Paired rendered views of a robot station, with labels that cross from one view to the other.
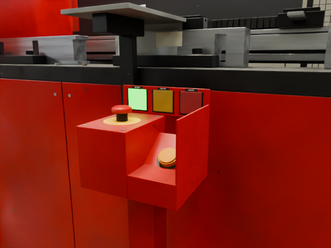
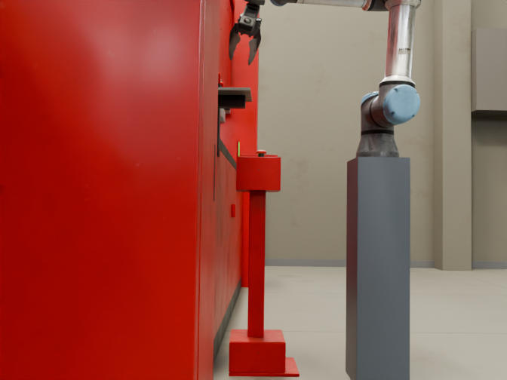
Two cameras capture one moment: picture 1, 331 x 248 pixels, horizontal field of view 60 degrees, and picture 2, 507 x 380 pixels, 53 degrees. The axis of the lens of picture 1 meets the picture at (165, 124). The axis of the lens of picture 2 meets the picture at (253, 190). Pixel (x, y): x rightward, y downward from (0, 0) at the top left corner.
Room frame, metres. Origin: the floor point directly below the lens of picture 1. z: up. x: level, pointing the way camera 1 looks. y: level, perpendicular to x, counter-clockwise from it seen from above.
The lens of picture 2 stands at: (1.41, 1.76, 0.58)
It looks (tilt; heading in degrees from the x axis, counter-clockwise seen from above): 2 degrees up; 243
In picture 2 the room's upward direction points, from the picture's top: 1 degrees clockwise
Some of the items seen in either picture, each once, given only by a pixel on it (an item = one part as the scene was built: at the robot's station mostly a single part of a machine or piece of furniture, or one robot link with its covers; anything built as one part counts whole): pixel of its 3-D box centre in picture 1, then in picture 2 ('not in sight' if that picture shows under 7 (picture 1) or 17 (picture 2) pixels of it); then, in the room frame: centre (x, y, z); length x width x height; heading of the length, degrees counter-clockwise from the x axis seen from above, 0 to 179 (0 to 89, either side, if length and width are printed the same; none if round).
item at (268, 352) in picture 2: not in sight; (263, 351); (0.50, 0.05, 0.06); 0.25 x 0.20 x 0.12; 154
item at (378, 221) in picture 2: not in sight; (376, 268); (0.20, 0.33, 0.39); 0.18 x 0.18 x 0.78; 65
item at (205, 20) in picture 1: (171, 25); not in sight; (0.85, -0.02, 0.99); 0.20 x 0.03 x 0.03; 62
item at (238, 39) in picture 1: (177, 48); not in sight; (0.84, -0.03, 0.92); 0.39 x 0.06 x 0.10; 62
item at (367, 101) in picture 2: not in sight; (378, 112); (0.20, 0.34, 0.94); 0.13 x 0.12 x 0.14; 75
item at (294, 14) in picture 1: (299, 15); not in sight; (0.83, -0.37, 1.01); 0.26 x 0.12 x 0.05; 152
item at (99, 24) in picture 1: (121, 64); (224, 126); (0.70, 0.10, 0.88); 0.14 x 0.04 x 0.22; 152
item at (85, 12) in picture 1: (129, 16); (213, 94); (0.73, 0.09, 1.00); 0.26 x 0.18 x 0.01; 152
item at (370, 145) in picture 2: not in sight; (377, 145); (0.20, 0.33, 0.82); 0.15 x 0.15 x 0.10
